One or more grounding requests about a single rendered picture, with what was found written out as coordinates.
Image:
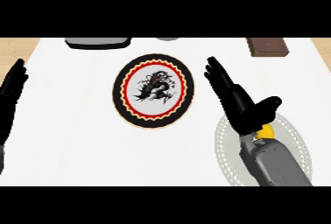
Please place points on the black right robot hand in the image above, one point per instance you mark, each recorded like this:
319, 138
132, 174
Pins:
236, 99

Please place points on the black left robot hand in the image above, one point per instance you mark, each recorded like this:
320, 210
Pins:
10, 93

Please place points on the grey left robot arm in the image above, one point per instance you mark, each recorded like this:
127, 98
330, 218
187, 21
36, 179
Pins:
2, 159

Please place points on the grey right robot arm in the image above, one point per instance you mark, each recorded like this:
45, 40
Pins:
276, 163

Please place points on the yellow squash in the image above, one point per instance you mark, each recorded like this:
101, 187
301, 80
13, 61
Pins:
265, 132

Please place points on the black dragon-print plate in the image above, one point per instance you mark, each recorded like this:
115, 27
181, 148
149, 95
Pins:
153, 90

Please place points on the grey oval placemat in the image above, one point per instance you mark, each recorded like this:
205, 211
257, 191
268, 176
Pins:
298, 140

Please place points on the brown wooden block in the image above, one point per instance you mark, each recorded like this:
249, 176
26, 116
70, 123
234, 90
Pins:
268, 46

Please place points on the small grey round object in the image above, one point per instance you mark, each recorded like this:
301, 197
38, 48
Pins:
168, 38

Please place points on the grey and black appliance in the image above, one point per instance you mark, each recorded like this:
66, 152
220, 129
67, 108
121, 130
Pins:
98, 43

